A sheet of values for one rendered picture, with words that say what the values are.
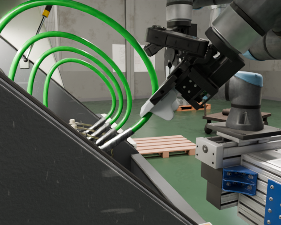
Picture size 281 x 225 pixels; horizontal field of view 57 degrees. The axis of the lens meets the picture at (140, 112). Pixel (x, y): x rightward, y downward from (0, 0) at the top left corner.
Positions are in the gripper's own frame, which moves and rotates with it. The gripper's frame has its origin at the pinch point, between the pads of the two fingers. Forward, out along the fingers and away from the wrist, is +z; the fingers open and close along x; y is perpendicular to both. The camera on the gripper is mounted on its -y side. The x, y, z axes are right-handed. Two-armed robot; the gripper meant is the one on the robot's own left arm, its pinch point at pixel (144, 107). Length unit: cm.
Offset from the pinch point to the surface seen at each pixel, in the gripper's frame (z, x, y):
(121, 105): 16.8, 22.6, -4.6
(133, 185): -3.6, -23.8, 4.4
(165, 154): 170, 263, 81
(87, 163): -3.6, -26.1, -1.5
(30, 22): 21, 29, -46
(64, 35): 6.3, 11.3, -26.6
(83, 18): 328, 807, -327
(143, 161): 31.3, 28.4, 15.0
